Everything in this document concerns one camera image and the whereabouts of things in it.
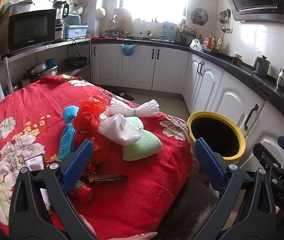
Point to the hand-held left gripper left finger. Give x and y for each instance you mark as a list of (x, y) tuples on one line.
[(78, 165)]

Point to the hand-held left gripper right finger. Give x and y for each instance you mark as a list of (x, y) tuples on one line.
[(209, 165)]

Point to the blue mesh scrubber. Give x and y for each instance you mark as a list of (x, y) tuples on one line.
[(68, 135)]

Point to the yellow trash bin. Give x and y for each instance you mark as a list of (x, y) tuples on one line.
[(214, 114)]

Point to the green mesh scrubber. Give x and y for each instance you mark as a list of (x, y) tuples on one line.
[(142, 147)]

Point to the brown snack wrapper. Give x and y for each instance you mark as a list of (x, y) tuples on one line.
[(107, 178)]

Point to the white paper label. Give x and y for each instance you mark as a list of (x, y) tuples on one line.
[(35, 163)]

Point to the red plastic bag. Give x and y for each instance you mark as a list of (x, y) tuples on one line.
[(87, 120)]

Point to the dark cloth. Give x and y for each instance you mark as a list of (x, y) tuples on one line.
[(187, 205)]

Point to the white plastic bag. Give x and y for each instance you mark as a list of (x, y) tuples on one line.
[(117, 128)]

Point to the red floral blanket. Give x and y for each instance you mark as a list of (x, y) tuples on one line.
[(142, 192)]

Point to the steel kettle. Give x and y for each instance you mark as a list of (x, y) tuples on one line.
[(283, 78)]

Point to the white foam fruit net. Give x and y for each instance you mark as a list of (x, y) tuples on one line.
[(147, 108)]

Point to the grey metal pot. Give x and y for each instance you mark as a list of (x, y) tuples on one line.
[(261, 67)]

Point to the dark red jar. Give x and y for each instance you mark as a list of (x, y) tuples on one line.
[(237, 60)]

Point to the steel pot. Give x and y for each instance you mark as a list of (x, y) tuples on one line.
[(42, 71)]

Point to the black pan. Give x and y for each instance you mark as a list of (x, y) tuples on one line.
[(75, 61)]

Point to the blue cylindrical container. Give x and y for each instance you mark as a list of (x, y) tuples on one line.
[(51, 61)]

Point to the white kitchen cabinets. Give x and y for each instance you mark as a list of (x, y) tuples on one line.
[(137, 67)]

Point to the clear plastic bag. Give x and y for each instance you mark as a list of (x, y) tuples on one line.
[(197, 45)]

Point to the stainless steel shelf rack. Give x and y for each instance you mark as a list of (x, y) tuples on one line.
[(64, 43)]

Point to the red label bottle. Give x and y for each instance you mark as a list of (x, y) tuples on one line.
[(209, 42)]

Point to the blue hanging bin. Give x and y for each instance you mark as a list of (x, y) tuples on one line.
[(128, 50)]

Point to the blue plastic dish bin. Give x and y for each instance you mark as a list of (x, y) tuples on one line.
[(75, 31)]

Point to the light blue drawer organizer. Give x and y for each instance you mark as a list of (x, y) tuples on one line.
[(169, 31)]

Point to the black microwave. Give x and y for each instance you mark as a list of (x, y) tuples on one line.
[(29, 30)]

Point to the beige cutting board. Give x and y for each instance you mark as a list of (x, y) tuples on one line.
[(123, 18)]

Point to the black blender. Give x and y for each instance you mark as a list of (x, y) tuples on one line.
[(60, 12)]

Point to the white hanging pot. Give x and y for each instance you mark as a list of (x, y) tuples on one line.
[(100, 12)]

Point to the small grey wall fan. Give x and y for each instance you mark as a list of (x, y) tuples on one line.
[(199, 17)]

